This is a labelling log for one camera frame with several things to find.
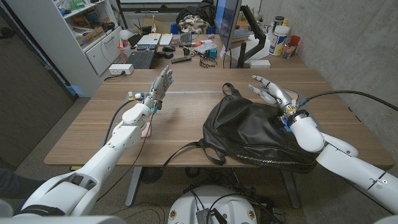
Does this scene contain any white round lamp head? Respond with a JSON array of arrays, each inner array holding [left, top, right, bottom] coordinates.
[[119, 29, 135, 41]]

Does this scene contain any white power strip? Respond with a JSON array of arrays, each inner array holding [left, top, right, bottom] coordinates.
[[108, 63, 135, 76]]

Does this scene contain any grey table leg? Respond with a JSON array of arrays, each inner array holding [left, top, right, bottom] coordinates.
[[125, 167, 142, 208], [280, 169, 301, 209]]

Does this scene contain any white shelf cabinet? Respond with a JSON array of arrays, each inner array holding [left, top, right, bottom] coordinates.
[[6, 0, 124, 97]]

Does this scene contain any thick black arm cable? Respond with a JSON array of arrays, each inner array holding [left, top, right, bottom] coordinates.
[[298, 90, 398, 112], [103, 99, 137, 146]]

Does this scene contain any black power strip cable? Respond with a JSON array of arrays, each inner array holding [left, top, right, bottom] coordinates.
[[103, 71, 126, 82]]

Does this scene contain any white flat box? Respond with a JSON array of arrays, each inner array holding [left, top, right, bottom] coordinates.
[[137, 33, 174, 47]]

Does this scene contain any black computer monitor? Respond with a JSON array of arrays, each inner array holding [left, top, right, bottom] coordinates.
[[214, 0, 243, 52]]

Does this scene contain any black laptop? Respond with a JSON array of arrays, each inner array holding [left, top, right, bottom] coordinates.
[[124, 30, 164, 70]]

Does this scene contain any plain brown cardboard box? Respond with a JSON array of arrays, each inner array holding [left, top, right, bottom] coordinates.
[[151, 15, 172, 34]]

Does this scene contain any person's dark trouser leg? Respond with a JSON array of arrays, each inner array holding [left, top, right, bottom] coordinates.
[[0, 167, 43, 200]]

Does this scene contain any small white box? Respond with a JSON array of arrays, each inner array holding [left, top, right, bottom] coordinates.
[[248, 59, 272, 69]]

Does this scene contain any grey book stack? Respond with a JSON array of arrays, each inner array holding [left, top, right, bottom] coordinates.
[[231, 28, 251, 43]]

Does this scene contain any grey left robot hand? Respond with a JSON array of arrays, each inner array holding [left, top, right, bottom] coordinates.
[[143, 65, 174, 110]]

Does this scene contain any black spiky hair band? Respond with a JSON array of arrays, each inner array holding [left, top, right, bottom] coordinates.
[[198, 57, 218, 68]]

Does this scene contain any clear glass jar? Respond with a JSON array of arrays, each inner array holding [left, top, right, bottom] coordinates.
[[281, 42, 296, 59]]

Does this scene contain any brown cardboard box with print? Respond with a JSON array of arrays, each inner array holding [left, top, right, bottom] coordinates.
[[76, 27, 106, 47]]

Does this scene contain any white canister with blue label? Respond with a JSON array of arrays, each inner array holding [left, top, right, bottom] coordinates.
[[269, 25, 290, 57]]

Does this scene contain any pink pad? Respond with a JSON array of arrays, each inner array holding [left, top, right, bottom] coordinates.
[[140, 121, 152, 139]]

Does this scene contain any beige patterned cloth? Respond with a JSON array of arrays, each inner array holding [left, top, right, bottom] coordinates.
[[178, 14, 211, 35]]

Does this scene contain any thin black cable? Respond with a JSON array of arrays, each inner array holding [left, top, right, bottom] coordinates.
[[96, 110, 155, 202]]

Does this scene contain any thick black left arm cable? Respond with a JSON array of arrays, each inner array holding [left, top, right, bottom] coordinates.
[[103, 99, 137, 146]]

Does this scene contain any whiteboard with black frame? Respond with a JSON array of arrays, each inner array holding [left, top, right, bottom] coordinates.
[[116, 0, 205, 15]]

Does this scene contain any black leather backpack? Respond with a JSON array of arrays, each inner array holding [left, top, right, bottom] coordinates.
[[160, 82, 321, 174]]

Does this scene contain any black jacket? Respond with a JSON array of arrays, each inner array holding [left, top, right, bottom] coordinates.
[[175, 1, 217, 27]]

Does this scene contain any round black fan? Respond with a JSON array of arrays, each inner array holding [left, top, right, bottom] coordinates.
[[140, 167, 164, 184]]

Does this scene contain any clear plastic blister pack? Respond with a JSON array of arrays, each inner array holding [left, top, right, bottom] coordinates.
[[194, 42, 218, 55]]

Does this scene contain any white robot torso base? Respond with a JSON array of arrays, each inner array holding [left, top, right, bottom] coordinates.
[[167, 185, 258, 224]]

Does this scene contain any black keyboard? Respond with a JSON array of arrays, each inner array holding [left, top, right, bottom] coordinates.
[[178, 32, 193, 48]]

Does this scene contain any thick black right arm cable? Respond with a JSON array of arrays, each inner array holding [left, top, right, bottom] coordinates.
[[298, 90, 398, 112]]

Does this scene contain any black remote control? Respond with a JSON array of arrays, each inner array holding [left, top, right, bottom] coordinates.
[[170, 55, 193, 64]]

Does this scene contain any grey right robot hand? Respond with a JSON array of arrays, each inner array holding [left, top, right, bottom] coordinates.
[[248, 74, 301, 118]]

